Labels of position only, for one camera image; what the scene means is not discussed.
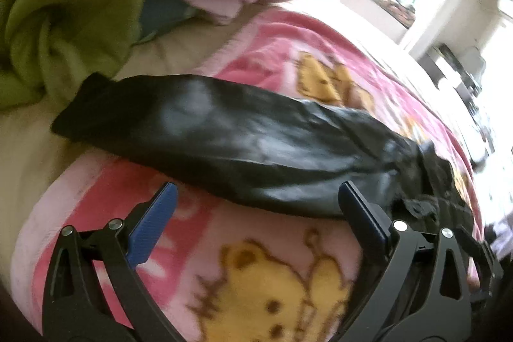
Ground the pink bear printed blanket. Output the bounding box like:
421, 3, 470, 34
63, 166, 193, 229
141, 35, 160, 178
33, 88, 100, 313
12, 5, 487, 342

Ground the cluttered white dresser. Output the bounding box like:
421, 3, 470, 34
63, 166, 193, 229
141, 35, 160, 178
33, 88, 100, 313
417, 39, 494, 166

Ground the clutter on windowsill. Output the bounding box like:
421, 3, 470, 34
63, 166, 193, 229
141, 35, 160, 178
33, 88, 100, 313
369, 0, 418, 31

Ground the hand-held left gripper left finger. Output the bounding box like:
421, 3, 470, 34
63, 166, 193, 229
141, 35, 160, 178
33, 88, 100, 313
42, 182, 179, 342

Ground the green cloth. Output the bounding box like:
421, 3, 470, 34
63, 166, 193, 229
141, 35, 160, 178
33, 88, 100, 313
0, 0, 158, 111

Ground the white windowsill cabinet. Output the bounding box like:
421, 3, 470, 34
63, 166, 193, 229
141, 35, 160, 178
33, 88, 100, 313
321, 0, 410, 43

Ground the beige bed sheet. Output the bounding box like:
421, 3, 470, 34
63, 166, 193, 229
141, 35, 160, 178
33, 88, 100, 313
0, 1, 249, 287

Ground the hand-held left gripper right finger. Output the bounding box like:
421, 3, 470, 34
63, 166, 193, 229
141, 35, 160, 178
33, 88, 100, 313
339, 181, 473, 342

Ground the black leather jacket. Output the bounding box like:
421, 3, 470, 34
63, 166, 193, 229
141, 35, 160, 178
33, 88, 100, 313
51, 73, 485, 246

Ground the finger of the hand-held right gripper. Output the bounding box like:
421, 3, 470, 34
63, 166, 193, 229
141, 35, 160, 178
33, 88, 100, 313
455, 224, 505, 300

